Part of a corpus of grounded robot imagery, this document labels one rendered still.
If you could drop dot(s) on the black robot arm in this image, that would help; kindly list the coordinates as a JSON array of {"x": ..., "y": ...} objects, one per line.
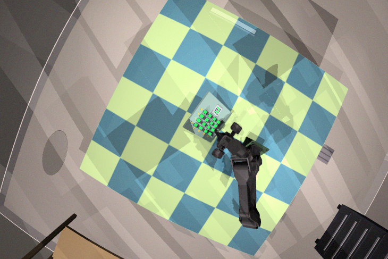
[{"x": 245, "y": 166}]

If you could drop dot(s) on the pale grey-green switch panel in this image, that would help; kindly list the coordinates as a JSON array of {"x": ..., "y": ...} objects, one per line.
[{"x": 208, "y": 117}]

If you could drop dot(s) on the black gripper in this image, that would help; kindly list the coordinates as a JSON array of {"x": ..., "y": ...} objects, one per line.
[{"x": 235, "y": 129}]

